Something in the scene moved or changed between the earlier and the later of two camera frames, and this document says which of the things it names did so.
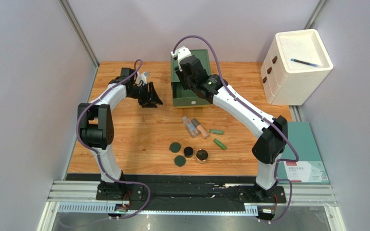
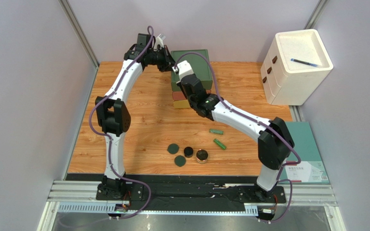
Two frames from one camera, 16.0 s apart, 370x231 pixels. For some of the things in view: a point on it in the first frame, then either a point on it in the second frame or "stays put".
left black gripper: (151, 98) -> (169, 60)
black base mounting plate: (192, 193) stays put
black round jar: (188, 152) stays put
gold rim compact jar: (202, 156) stays put
